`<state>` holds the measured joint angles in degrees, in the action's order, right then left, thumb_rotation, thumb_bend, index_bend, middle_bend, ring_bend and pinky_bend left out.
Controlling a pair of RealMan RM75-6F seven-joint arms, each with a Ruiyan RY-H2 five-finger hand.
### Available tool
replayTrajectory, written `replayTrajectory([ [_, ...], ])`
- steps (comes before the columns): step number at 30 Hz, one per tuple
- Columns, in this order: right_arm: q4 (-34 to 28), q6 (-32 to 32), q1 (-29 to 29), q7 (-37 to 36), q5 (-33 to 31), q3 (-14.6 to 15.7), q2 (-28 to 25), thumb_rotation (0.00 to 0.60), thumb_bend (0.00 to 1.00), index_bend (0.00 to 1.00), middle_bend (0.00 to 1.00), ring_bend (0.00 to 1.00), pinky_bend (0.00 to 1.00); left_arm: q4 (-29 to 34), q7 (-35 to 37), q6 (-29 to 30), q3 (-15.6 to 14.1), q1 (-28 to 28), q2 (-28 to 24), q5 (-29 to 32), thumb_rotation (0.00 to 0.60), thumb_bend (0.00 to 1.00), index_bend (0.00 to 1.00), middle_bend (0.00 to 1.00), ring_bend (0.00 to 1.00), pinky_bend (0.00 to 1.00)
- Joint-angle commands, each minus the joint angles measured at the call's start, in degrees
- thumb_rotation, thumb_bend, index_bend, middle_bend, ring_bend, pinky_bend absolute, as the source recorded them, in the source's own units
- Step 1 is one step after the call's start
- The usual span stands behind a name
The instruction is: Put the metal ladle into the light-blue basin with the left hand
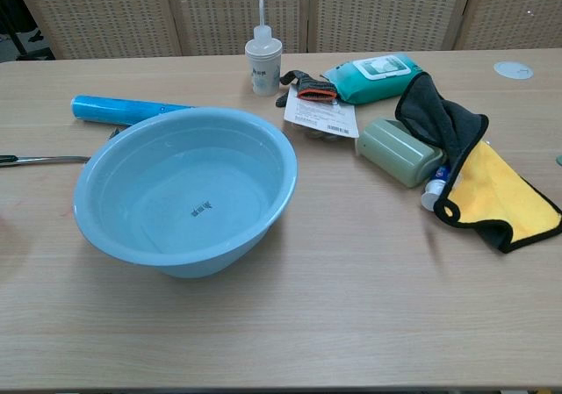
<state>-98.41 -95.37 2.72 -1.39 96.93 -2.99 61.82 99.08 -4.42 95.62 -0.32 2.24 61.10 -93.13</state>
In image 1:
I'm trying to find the small green roll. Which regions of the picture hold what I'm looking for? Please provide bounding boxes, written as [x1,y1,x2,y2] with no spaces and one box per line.
[355,118,445,189]

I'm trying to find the black and yellow cloth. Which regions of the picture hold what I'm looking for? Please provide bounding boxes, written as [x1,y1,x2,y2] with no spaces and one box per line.
[393,72,562,254]

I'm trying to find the black gloves on paper card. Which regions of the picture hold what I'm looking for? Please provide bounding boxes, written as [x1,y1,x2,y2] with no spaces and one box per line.
[275,69,359,143]

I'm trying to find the teal wet wipes pack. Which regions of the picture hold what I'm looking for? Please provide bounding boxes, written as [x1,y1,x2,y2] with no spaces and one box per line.
[322,53,429,106]

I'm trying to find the metal ladle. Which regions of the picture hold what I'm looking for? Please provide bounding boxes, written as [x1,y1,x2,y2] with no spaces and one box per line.
[0,154,91,168]

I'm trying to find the white cup with straw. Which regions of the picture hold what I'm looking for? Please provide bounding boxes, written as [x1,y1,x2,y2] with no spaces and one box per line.
[244,0,282,97]

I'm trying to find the blue plastic bag roll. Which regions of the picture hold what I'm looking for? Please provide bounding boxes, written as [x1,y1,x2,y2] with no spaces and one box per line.
[70,95,197,127]

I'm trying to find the black tripod stand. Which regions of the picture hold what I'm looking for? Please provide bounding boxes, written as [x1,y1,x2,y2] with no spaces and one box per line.
[0,0,54,60]

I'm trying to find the light blue bowl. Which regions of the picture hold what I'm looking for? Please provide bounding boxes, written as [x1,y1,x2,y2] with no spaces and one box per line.
[72,107,299,280]

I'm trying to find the white round table grommet cover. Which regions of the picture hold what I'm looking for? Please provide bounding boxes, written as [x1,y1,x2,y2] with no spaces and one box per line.
[493,60,535,80]

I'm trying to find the wicker folding screen panel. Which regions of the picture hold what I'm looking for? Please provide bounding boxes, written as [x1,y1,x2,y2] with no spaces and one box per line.
[454,0,562,52]
[8,0,182,61]
[162,0,311,56]
[306,0,479,54]

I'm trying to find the small white blue tube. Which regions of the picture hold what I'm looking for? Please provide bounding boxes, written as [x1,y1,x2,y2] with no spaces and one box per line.
[420,164,453,211]

